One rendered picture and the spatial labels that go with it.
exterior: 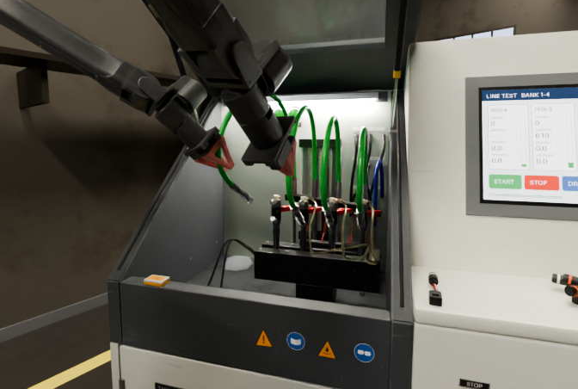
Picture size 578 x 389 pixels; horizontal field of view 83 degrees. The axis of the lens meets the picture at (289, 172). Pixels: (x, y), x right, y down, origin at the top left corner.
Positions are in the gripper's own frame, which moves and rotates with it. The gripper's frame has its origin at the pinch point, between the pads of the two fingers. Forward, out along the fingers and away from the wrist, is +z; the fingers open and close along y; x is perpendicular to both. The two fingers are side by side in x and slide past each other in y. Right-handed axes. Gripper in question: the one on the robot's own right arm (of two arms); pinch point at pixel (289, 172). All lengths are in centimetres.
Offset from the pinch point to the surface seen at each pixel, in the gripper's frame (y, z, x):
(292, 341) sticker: -23.2, 26.8, 1.8
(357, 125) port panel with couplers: 48, 34, 6
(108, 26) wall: 139, 8, 217
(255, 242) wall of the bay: 9, 58, 44
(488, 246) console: 11, 40, -33
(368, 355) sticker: -20.8, 29.9, -13.0
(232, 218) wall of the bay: 14, 50, 53
